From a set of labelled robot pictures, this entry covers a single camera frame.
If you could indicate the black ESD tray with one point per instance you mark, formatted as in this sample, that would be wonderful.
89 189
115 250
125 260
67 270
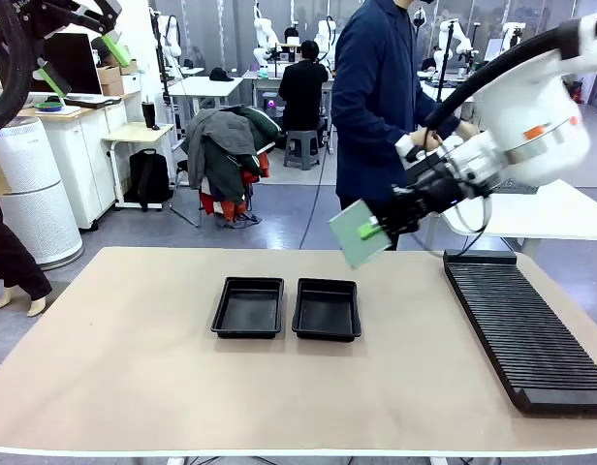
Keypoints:
247 310
325 315

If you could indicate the white cabinet wooden top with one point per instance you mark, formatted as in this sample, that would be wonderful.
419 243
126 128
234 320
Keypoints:
80 160

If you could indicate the white background table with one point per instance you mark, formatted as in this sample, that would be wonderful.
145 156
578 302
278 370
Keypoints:
206 88

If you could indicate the green perforated circuit board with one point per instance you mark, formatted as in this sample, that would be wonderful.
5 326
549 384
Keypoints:
349 239

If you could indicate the chair draped with clothes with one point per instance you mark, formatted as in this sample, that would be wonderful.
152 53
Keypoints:
221 145

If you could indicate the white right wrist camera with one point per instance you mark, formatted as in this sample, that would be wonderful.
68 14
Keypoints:
405 147

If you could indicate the black slotted board rack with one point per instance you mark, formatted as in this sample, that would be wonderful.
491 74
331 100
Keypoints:
531 339

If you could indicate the black baseball cap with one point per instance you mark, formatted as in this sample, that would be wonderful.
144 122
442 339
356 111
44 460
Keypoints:
221 75

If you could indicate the black backpack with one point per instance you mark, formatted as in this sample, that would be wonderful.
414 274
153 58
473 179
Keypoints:
148 176

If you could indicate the seated person in black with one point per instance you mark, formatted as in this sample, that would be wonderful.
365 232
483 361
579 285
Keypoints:
303 92

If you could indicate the person's right hand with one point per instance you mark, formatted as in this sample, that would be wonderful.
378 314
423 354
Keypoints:
467 130

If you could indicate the green plate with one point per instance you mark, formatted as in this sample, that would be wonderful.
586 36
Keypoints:
49 106

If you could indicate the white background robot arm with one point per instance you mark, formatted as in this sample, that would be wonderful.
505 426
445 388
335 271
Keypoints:
263 34
325 36
512 29
461 46
172 43

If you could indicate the white carton box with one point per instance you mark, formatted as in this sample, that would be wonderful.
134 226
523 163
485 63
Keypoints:
131 83

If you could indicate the person's left hand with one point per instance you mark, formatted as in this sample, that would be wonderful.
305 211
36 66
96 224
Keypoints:
421 140

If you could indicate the white cylindrical air purifier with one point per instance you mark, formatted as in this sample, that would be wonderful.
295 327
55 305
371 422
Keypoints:
32 203

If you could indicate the small white wheeled desk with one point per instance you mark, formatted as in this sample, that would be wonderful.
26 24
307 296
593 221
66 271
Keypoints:
134 133

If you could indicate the grey plastic stool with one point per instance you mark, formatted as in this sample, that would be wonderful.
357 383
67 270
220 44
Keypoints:
302 145

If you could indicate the navy sleeved right forearm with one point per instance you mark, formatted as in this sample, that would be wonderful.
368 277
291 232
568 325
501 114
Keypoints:
429 109

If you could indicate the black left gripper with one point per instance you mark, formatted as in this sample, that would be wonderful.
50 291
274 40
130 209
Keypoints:
32 19

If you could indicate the black tumbler cup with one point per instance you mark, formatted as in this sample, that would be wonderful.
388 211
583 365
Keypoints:
149 116

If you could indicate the person in navy coat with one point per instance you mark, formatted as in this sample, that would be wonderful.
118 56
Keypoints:
366 97

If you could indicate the cardboard box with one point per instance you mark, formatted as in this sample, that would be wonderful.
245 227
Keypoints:
108 75
113 89
130 70

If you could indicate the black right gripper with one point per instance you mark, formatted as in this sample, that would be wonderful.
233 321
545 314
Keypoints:
441 194

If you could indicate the white side table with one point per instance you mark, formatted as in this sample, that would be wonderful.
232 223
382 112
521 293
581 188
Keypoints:
545 213

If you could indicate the black flat keyboard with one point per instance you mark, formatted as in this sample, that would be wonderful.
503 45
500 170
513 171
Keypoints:
92 102

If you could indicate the black screen white monitor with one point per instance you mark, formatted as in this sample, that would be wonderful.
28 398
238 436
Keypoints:
80 68

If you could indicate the red fire extinguisher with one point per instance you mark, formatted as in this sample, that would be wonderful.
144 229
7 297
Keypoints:
576 94

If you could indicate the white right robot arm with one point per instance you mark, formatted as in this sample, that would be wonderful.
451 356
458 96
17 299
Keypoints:
536 111

